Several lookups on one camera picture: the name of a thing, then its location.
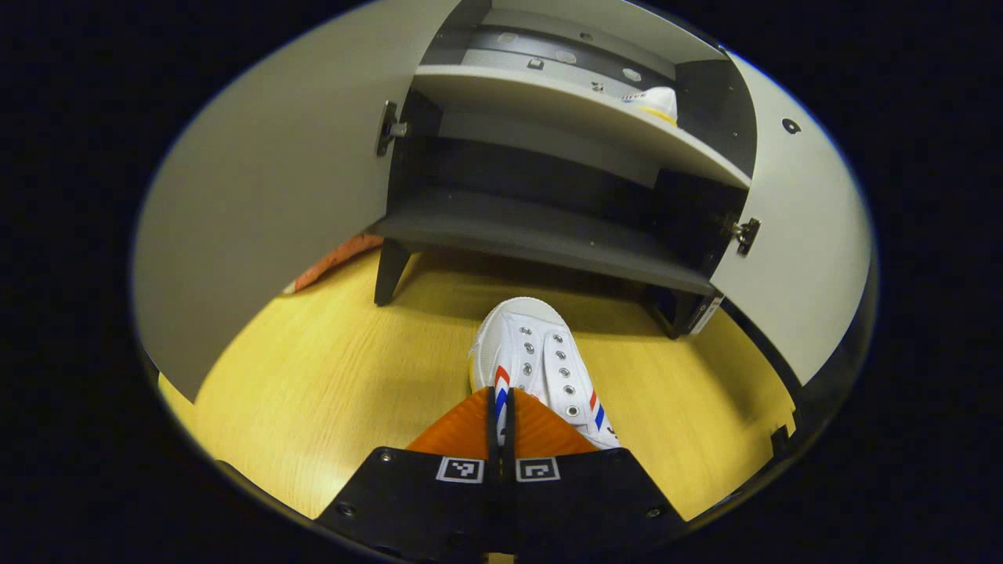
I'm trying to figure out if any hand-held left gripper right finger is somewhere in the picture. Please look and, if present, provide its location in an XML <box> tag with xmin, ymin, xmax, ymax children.
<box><xmin>501</xmin><ymin>385</ymin><xmax>690</xmax><ymax>561</ymax></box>

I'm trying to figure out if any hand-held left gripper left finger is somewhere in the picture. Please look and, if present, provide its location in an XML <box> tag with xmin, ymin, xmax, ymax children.
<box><xmin>313</xmin><ymin>385</ymin><xmax>506</xmax><ymax>564</ymax></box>

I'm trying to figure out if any white striped shoe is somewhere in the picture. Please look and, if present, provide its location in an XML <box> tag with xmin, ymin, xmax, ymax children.
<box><xmin>469</xmin><ymin>296</ymin><xmax>624</xmax><ymax>451</ymax></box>
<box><xmin>621</xmin><ymin>86</ymin><xmax>679</xmax><ymax>126</ymax></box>

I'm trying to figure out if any grey white shoe cabinet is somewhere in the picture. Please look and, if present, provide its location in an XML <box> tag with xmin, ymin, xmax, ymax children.
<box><xmin>372</xmin><ymin>0</ymin><xmax>761</xmax><ymax>342</ymax></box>

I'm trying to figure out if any white cabinet door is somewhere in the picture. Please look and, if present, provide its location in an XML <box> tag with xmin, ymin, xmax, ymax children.
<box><xmin>133</xmin><ymin>0</ymin><xmax>463</xmax><ymax>402</ymax></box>
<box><xmin>709</xmin><ymin>51</ymin><xmax>874</xmax><ymax>386</ymax></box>

